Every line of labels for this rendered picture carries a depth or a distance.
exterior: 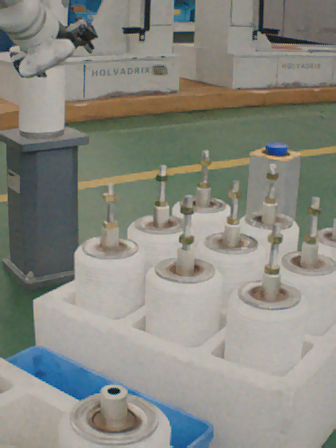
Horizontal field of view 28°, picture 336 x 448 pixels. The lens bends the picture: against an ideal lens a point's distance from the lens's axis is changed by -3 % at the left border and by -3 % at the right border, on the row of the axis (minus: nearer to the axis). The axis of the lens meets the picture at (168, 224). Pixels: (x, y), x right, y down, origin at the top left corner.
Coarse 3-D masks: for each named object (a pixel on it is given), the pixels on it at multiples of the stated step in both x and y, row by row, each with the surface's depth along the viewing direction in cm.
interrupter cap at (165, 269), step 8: (160, 264) 88; (168, 264) 88; (200, 264) 88; (208, 264) 88; (160, 272) 85; (168, 272) 85; (200, 272) 86; (208, 272) 86; (168, 280) 83; (176, 280) 83; (184, 280) 83; (192, 280) 83; (200, 280) 83; (208, 280) 84
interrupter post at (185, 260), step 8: (192, 248) 86; (176, 256) 86; (184, 256) 85; (192, 256) 85; (176, 264) 86; (184, 264) 85; (192, 264) 85; (176, 272) 86; (184, 272) 85; (192, 272) 86
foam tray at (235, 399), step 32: (64, 288) 97; (64, 320) 90; (96, 320) 88; (128, 320) 89; (224, 320) 91; (64, 352) 92; (96, 352) 88; (128, 352) 85; (160, 352) 82; (192, 352) 82; (320, 352) 82; (128, 384) 87; (160, 384) 84; (192, 384) 81; (224, 384) 78; (256, 384) 75; (288, 384) 75; (320, 384) 81; (224, 416) 79; (256, 416) 76; (288, 416) 74; (320, 416) 86
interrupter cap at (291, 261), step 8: (288, 256) 91; (296, 256) 91; (320, 256) 92; (288, 264) 89; (296, 264) 89; (320, 264) 90; (328, 264) 89; (296, 272) 87; (304, 272) 86; (312, 272) 86; (320, 272) 86; (328, 272) 87
